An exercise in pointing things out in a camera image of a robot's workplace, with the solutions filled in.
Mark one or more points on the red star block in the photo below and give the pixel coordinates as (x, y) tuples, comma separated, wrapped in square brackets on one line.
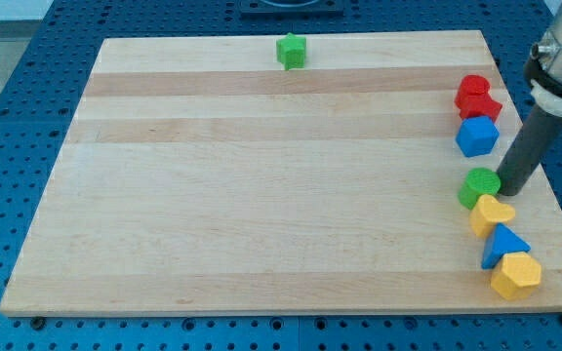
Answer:
[(477, 106)]

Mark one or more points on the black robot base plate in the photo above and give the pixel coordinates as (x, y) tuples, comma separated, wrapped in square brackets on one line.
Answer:
[(291, 8)]

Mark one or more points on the yellow hexagon block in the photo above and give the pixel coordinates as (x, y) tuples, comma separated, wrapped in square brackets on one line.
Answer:
[(516, 276)]

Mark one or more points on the yellow heart block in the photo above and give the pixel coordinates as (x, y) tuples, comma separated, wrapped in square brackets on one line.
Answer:
[(487, 213)]

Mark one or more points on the green star block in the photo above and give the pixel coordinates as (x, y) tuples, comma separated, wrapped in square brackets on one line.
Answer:
[(291, 51)]

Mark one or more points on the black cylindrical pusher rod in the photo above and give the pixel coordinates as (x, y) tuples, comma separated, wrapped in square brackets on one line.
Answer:
[(538, 132)]

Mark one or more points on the blue cube block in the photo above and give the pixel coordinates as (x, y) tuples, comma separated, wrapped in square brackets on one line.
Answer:
[(477, 136)]

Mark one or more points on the wooden board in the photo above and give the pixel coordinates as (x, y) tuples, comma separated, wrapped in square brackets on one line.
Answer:
[(199, 177)]

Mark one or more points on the green circle block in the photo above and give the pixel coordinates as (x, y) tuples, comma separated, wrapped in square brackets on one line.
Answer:
[(478, 182)]

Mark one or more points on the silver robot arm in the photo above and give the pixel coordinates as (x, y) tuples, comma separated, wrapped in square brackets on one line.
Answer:
[(543, 74)]

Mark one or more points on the blue triangle block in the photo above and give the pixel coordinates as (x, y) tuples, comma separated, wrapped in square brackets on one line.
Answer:
[(500, 242)]

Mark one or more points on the red circle block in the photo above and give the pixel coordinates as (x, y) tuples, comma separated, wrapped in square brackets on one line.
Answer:
[(471, 86)]

